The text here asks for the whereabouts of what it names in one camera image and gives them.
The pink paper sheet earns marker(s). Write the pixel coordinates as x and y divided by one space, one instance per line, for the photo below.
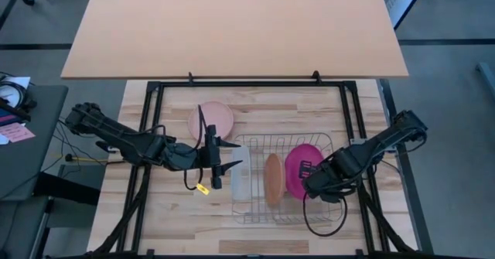
17 132

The dark grey side table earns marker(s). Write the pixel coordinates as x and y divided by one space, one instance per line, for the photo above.
31 154

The light wood desk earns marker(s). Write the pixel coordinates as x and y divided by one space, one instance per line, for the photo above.
232 31

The orange plate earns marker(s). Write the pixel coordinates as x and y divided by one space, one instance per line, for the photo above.
274 181

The salmon pink plate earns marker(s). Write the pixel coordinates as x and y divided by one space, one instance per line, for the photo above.
216 116

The magenta plate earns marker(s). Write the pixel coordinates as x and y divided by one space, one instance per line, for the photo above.
295 174

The silver metal bracket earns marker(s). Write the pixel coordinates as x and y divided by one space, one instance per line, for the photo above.
357 142

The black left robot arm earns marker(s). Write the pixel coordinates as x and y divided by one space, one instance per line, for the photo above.
127 143

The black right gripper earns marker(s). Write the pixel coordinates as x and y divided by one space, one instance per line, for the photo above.
326 181

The black metal rig frame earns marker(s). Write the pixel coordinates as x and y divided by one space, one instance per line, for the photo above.
251 84

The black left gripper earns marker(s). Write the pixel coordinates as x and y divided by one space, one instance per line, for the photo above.
213 154

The white plastic cutlery basket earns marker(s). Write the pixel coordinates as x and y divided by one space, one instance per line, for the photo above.
241 178

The black clamp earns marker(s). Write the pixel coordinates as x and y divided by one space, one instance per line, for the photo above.
190 78
316 77

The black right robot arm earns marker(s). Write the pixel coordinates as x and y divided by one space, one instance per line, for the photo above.
386 139

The white paper sheet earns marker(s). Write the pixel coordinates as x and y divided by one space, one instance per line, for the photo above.
17 83

